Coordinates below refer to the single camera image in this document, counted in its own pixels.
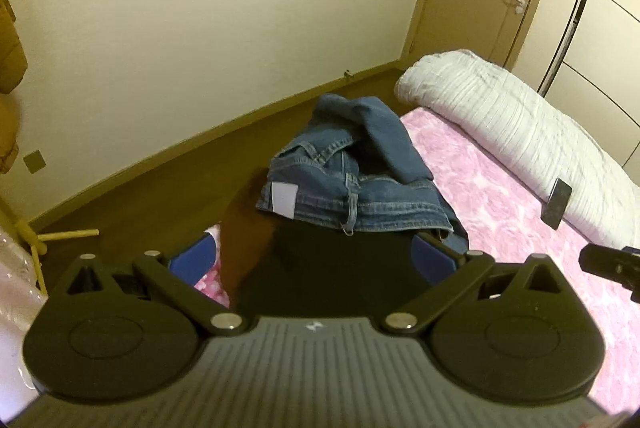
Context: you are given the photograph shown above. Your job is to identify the beige wall socket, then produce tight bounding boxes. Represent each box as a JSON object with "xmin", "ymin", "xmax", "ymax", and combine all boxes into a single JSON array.
[{"xmin": 23, "ymin": 149, "xmax": 47, "ymax": 174}]

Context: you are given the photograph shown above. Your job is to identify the blue denim jeans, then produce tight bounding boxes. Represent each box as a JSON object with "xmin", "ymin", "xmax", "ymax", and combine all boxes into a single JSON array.
[{"xmin": 256, "ymin": 94, "xmax": 469, "ymax": 255}]

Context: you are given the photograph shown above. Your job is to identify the beige wardrobe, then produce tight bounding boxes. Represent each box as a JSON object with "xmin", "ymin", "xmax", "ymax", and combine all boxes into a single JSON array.
[{"xmin": 510, "ymin": 0, "xmax": 640, "ymax": 184}]

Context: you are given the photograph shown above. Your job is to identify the pink patterned blanket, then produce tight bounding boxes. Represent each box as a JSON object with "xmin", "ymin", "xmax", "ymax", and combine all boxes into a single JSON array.
[{"xmin": 192, "ymin": 107, "xmax": 640, "ymax": 414}]

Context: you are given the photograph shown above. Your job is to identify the black smartphone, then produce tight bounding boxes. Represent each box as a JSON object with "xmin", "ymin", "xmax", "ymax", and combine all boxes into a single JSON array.
[{"xmin": 542, "ymin": 178, "xmax": 574, "ymax": 230}]

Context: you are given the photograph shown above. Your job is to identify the clear plastic bag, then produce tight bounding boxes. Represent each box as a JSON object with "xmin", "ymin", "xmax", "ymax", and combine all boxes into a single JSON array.
[{"xmin": 0, "ymin": 228, "xmax": 48, "ymax": 409}]

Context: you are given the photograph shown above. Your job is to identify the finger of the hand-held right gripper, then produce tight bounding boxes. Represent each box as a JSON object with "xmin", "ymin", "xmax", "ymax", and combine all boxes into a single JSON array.
[{"xmin": 579, "ymin": 243, "xmax": 640, "ymax": 304}]

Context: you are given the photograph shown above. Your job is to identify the dark cloth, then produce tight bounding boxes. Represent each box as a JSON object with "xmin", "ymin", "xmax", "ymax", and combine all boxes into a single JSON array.
[{"xmin": 220, "ymin": 208, "xmax": 418, "ymax": 321}]

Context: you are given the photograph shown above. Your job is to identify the white ribbed quilt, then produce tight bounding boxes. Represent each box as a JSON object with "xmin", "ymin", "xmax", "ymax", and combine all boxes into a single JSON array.
[{"xmin": 394, "ymin": 50, "xmax": 640, "ymax": 249}]

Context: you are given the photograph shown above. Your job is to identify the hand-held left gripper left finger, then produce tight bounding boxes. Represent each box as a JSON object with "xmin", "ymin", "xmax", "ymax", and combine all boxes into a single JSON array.
[{"xmin": 65, "ymin": 231, "xmax": 247, "ymax": 337}]

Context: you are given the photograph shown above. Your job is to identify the brown coat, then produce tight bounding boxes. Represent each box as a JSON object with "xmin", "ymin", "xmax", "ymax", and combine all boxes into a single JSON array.
[{"xmin": 0, "ymin": 0, "xmax": 28, "ymax": 174}]

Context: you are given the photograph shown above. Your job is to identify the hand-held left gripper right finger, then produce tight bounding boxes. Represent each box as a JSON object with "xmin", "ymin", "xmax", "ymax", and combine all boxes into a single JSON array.
[{"xmin": 379, "ymin": 232, "xmax": 566, "ymax": 337}]

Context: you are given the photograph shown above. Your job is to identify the yellow wooden coat rack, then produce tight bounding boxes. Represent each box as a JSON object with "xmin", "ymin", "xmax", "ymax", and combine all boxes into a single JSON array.
[{"xmin": 0, "ymin": 193, "xmax": 100, "ymax": 296}]

